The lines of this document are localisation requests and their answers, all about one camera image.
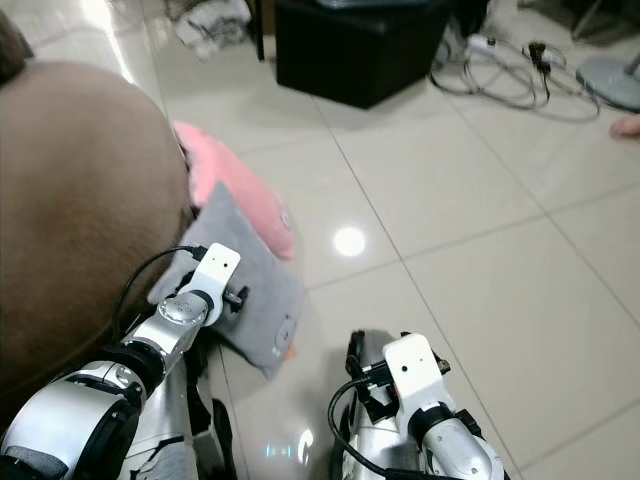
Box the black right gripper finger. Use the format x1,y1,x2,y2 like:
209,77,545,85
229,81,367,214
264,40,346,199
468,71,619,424
346,329,371,399

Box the grey square pillow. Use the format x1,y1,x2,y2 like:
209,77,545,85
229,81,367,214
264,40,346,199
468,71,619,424
150,180,310,382

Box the brown fabric sofa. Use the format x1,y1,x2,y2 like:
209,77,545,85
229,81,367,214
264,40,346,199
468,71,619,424
0,12,207,441

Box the grey left robot leg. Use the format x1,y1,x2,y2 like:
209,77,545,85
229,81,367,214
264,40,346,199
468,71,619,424
135,350,241,480

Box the dark wooden furniture leg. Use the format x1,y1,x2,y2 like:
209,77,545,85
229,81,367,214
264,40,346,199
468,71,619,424
249,0,279,64

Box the white crumpled cloth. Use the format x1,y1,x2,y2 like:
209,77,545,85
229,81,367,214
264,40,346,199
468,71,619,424
172,0,254,60

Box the black box cabinet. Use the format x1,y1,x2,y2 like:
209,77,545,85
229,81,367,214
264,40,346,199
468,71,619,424
275,0,457,111

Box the white power strip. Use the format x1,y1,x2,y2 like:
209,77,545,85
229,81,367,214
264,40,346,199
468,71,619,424
464,32,502,57

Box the black plug adapter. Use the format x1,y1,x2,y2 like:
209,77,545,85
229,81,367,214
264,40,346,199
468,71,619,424
524,40,558,75

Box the person's bare foot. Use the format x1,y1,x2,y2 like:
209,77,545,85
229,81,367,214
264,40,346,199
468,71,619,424
611,114,640,140

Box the grey round fan base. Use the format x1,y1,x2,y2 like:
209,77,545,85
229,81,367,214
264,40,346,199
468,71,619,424
575,55,640,114

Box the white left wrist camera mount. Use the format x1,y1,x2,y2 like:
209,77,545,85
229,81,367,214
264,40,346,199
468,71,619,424
194,243,243,303

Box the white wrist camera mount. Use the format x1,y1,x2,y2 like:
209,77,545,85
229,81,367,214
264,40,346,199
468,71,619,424
194,243,243,303
382,332,452,417

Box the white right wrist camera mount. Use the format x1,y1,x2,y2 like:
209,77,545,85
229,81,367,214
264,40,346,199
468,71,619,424
382,332,452,417

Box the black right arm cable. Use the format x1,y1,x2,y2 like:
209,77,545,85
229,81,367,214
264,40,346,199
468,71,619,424
326,372,411,480

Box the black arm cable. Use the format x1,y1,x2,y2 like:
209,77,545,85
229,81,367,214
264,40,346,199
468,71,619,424
326,372,411,480
112,246,199,336

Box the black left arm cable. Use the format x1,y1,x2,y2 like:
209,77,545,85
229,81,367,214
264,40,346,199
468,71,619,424
112,246,199,336

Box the tangled black floor cables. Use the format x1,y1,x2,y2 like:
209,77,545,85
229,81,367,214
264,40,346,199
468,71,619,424
428,35,603,125

